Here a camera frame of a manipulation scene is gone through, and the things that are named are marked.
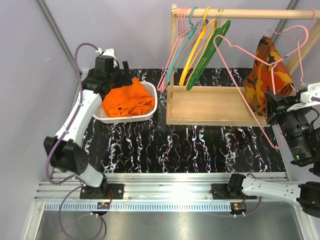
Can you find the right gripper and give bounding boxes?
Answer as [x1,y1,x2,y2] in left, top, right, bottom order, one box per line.
[264,90,313,162]

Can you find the pink wire hanger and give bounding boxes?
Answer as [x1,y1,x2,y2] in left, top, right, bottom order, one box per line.
[267,8,320,83]
[212,24,310,150]

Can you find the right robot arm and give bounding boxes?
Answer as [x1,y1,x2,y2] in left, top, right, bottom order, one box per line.
[226,90,320,218]

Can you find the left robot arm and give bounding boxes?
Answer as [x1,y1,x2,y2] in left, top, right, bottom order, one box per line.
[43,55,133,199]

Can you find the camouflage orange trousers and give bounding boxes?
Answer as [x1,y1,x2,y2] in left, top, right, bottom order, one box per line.
[243,36,293,117]

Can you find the teal plastic hanger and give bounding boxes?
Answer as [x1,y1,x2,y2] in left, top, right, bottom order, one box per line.
[165,6,202,85]

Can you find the green plastic hanger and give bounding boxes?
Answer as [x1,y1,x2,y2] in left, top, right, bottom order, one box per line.
[185,19,232,91]

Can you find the yellow plastic hanger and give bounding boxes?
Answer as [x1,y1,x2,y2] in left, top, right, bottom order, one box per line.
[179,6,217,86]

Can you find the white perforated plastic basket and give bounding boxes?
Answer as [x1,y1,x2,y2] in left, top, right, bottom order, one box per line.
[93,77,158,124]

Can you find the wooden clothes rack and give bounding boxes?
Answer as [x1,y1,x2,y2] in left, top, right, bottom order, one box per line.
[166,4,320,127]

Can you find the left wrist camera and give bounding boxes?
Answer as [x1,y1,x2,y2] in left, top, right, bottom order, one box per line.
[95,48,119,67]

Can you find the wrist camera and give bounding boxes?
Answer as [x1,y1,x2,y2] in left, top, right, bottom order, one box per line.
[95,48,119,67]
[287,82,320,112]

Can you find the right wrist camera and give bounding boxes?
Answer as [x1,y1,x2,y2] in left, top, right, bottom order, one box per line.
[287,82,320,112]

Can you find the pink wire hangers bunch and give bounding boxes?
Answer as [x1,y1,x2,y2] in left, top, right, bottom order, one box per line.
[157,4,191,92]

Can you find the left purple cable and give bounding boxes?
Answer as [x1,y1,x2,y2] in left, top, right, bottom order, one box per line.
[44,42,103,238]

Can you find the aluminium corner frame post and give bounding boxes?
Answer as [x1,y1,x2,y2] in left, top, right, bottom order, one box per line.
[33,0,89,108]

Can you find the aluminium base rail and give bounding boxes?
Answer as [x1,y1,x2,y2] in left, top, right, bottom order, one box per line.
[34,172,301,212]

